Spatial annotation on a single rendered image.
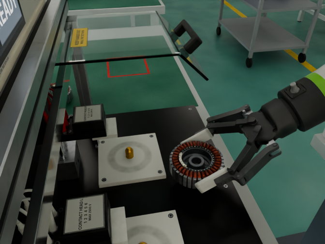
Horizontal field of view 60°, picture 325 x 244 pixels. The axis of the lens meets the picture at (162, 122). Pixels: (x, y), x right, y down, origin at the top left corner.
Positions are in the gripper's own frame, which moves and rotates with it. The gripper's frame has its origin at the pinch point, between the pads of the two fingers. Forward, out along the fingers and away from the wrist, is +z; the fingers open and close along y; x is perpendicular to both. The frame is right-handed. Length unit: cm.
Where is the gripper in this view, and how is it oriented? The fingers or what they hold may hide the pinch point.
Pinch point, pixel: (198, 162)
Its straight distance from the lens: 60.0
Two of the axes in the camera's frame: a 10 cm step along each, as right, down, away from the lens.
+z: -8.5, 5.0, 1.9
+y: 1.8, 6.0, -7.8
